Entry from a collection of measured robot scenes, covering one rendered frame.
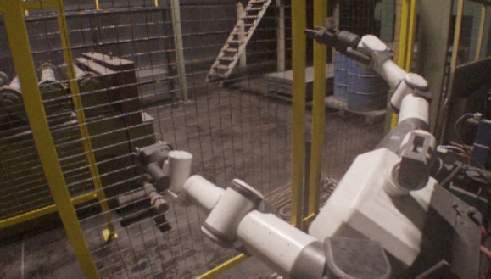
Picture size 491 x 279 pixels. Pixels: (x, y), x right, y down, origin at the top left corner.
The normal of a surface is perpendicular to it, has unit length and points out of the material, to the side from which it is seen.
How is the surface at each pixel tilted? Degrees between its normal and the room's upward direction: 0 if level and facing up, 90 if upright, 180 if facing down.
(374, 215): 27
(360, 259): 9
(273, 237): 40
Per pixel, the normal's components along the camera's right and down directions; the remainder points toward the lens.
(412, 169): -0.58, 0.45
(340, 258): 0.06, -0.97
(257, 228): -0.53, -0.55
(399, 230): 0.22, -0.72
